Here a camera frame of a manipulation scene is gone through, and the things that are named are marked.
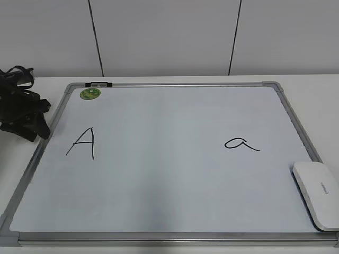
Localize round green sticker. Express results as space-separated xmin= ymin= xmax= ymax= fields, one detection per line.
xmin=80 ymin=88 xmax=101 ymax=101

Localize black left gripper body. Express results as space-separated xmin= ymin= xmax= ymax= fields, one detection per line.
xmin=1 ymin=66 xmax=51 ymax=127

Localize white board with aluminium frame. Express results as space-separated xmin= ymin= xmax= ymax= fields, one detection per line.
xmin=1 ymin=81 xmax=338 ymax=247

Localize white board eraser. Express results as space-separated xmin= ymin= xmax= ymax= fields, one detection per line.
xmin=292 ymin=161 xmax=338 ymax=231

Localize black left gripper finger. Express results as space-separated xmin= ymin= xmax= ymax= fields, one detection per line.
xmin=16 ymin=112 xmax=50 ymax=142

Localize black metal hanging clip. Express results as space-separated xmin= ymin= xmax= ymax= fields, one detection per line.
xmin=85 ymin=82 xmax=113 ymax=87

